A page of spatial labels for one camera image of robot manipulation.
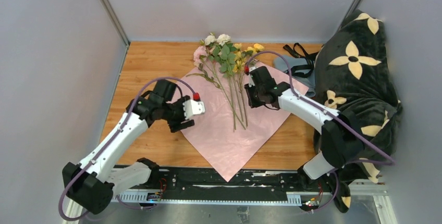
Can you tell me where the white fake rose stem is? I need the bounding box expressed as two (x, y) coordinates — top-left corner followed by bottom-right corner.
(197, 33), (248, 128)

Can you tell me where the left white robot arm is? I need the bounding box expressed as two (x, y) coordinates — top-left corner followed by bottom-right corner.
(58, 77), (205, 221)

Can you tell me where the light blue cloth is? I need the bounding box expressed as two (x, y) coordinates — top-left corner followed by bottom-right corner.
(272, 55), (316, 98)

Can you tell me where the yellow fake flower stem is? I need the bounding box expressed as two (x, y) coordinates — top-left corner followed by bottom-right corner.
(232, 43), (265, 129)

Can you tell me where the black strap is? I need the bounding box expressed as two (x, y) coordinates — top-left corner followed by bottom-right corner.
(283, 43), (320, 78)

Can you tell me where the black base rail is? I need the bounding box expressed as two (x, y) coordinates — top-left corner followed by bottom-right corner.
(132, 167), (332, 207)

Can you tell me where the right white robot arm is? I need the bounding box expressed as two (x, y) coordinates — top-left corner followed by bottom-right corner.
(244, 66), (365, 192)

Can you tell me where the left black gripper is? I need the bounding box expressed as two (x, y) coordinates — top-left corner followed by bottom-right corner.
(163, 95), (195, 132)

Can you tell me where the pink fake flower stem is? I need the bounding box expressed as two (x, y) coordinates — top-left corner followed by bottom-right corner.
(188, 44), (248, 130)

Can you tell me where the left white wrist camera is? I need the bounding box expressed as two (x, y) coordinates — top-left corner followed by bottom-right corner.
(183, 99), (205, 120)

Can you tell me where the pink wrapping paper sheet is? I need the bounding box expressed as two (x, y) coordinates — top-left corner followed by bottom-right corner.
(178, 60), (310, 183)

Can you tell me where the dark floral blanket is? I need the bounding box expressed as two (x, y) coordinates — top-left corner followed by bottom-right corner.
(314, 10), (402, 213)

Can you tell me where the small bud leafy sprig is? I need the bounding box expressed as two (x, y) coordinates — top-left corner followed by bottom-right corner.
(185, 63), (222, 89)

